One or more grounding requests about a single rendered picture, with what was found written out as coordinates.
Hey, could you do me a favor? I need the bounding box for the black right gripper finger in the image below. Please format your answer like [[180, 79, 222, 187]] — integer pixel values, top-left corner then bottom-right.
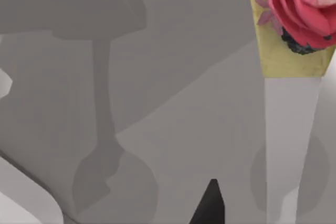
[[188, 178, 226, 224]]

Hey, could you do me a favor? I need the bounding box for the pink flower in yellow pot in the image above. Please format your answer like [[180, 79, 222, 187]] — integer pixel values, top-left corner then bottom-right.
[[240, 0, 336, 78]]

